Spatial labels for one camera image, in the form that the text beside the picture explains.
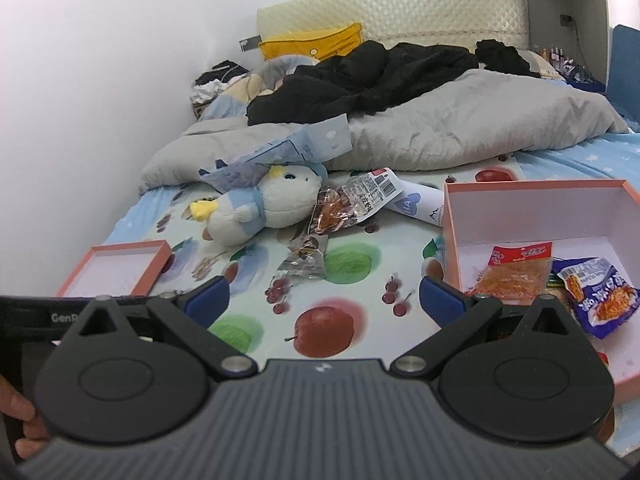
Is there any white cabinet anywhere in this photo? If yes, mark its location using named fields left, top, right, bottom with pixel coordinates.
left=520, top=0, right=640, bottom=86

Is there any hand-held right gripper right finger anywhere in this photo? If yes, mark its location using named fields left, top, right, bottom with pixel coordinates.
left=390, top=275, right=576, bottom=378

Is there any black jacket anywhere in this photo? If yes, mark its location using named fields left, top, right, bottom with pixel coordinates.
left=246, top=40, right=481, bottom=126

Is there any blue beige cartoon blanket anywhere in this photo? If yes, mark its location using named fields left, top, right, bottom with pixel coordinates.
left=200, top=55, right=321, bottom=121

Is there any small black garment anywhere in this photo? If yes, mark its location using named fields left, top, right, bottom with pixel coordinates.
left=474, top=39, right=541, bottom=78

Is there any white tube with blue heart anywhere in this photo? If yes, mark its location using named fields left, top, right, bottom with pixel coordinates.
left=387, top=180, right=446, bottom=228

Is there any pink cardboard box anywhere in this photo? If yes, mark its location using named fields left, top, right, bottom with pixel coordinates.
left=442, top=179, right=640, bottom=406

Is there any cream quilted headboard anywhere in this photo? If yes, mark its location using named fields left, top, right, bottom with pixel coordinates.
left=256, top=0, right=530, bottom=53

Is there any pink box lid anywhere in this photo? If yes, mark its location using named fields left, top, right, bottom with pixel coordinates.
left=55, top=240, right=172, bottom=298

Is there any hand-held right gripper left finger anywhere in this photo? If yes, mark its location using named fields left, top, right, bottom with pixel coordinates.
left=67, top=276, right=258, bottom=381

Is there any heap of clothes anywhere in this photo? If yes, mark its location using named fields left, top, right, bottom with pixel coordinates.
left=190, top=59, right=248, bottom=106

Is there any fruit print bed sheet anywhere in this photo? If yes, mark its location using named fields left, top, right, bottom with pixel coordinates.
left=50, top=132, right=640, bottom=461

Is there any blue patterned bag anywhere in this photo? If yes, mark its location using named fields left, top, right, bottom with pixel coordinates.
left=560, top=60, right=608, bottom=93

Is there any blue noodle snack packet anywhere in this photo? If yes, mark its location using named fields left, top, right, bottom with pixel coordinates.
left=557, top=257, right=640, bottom=339

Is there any red top orange snack packet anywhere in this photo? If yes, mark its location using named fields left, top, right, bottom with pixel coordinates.
left=467, top=241, right=554, bottom=306

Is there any small clear snack packet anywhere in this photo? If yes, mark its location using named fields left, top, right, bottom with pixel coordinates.
left=277, top=234, right=328, bottom=281

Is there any grey duvet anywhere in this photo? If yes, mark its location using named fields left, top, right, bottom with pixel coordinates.
left=137, top=67, right=628, bottom=196

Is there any beige pillow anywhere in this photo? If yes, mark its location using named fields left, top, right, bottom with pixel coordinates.
left=520, top=47, right=566, bottom=81

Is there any yellow pillow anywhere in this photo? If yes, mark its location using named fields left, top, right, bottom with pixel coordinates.
left=258, top=22, right=363, bottom=63

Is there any green label snack packet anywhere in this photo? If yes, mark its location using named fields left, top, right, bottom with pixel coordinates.
left=547, top=270, right=573, bottom=306

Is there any barcode label snack packet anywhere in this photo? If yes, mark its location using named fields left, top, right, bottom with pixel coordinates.
left=307, top=167, right=401, bottom=235

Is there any white duck plush toy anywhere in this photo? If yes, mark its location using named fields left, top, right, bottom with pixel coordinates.
left=190, top=162, right=328, bottom=247

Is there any blue chair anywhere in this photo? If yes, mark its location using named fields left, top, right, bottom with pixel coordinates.
left=605, top=24, right=640, bottom=128

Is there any row of small bottles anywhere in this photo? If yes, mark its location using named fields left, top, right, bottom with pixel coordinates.
left=532, top=45, right=568, bottom=68

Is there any person's left hand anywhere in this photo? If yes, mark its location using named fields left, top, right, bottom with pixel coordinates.
left=0, top=375, right=49, bottom=462

